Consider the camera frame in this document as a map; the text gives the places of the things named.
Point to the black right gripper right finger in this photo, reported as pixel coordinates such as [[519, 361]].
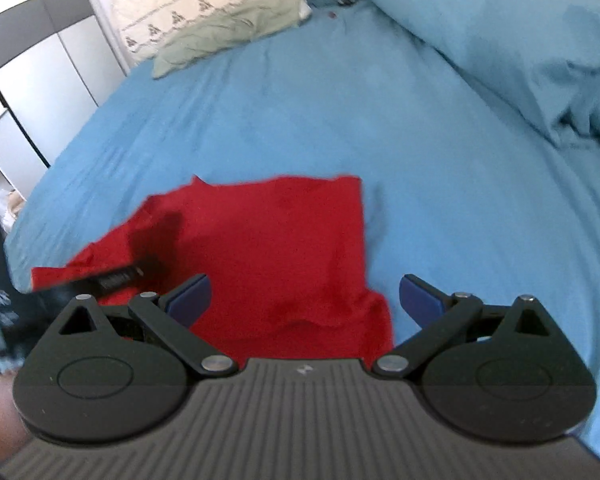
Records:
[[497, 373]]

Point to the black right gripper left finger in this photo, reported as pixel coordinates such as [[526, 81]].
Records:
[[107, 374]]

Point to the red small garment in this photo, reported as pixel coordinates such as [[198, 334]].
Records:
[[285, 261]]

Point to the person left hand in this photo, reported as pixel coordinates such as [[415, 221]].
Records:
[[13, 434]]

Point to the light blue bed sheet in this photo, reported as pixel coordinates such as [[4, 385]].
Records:
[[458, 188]]

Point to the white wardrobe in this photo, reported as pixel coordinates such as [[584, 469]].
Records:
[[57, 66]]

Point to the light blue duvet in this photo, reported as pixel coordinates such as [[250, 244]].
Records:
[[542, 57]]

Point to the pale green folded cloth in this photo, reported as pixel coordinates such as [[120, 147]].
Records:
[[226, 29]]

